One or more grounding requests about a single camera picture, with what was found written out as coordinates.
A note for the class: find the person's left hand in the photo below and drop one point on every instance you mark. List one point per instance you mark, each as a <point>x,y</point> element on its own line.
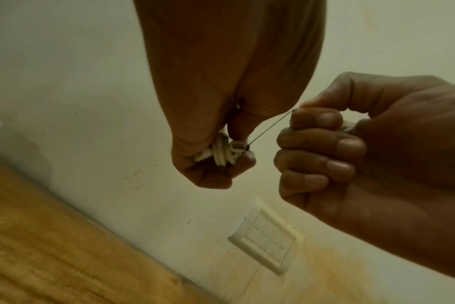
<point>220,59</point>

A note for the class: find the person's right hand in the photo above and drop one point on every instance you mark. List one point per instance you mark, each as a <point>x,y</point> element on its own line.
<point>400,163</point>

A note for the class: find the beige wall plate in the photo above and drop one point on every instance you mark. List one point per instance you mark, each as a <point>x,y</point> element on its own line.
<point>267,237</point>

